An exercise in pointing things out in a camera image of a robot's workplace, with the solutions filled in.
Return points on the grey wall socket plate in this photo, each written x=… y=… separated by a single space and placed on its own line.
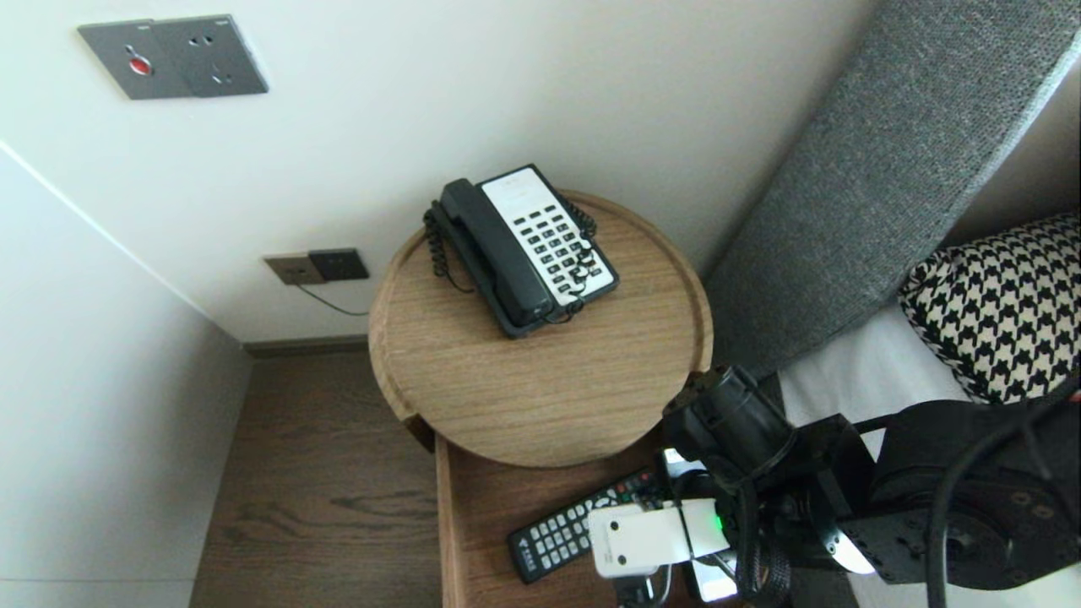
x=221 y=55

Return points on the wooden nightstand shelf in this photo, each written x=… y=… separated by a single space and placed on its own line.
x=481 y=507

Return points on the bronze wall outlet plate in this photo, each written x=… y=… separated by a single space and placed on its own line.
x=291 y=269

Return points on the brown baseboard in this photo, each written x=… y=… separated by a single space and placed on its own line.
x=304 y=345

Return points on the white bed sheet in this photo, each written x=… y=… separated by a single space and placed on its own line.
x=861 y=371

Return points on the black wall outlet plate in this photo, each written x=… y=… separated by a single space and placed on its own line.
x=340 y=264

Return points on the grey wall switch plate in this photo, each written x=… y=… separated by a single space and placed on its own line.
x=122 y=59

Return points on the black and white telephone base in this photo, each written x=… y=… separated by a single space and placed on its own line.
x=540 y=224

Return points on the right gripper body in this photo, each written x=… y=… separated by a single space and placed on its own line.
x=730 y=422

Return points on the round wooden side table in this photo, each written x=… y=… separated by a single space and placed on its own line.
x=524 y=388

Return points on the black remote control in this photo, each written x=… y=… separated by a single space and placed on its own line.
x=549 y=540

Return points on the black telephone handset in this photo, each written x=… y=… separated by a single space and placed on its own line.
x=494 y=253

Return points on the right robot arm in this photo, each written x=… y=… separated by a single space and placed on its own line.
x=980 y=473

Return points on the black white houndstooth pillow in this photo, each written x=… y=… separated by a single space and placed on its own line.
x=1005 y=321

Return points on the grey fabric headboard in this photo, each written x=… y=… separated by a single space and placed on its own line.
x=887 y=169

